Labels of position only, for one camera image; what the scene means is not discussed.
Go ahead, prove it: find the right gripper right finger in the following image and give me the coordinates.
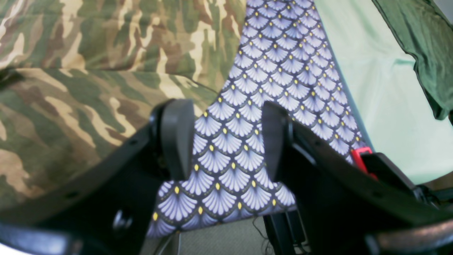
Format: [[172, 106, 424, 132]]
[[262, 101, 452, 255]]

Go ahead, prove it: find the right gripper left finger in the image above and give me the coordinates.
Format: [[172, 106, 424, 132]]
[[1, 99, 195, 255]]

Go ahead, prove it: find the camouflage T-shirt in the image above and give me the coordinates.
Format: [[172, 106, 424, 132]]
[[0, 0, 247, 209]]

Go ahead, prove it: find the red black table clamp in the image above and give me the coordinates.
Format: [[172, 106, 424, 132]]
[[351, 147, 417, 193]]

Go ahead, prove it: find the light green cloth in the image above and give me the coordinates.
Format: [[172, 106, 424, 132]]
[[315, 0, 453, 189]]

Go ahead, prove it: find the purple fan-pattern table cloth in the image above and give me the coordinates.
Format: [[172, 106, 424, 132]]
[[148, 0, 368, 238]]

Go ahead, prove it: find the dark green garment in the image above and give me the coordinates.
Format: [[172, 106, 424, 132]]
[[373, 0, 453, 120]]

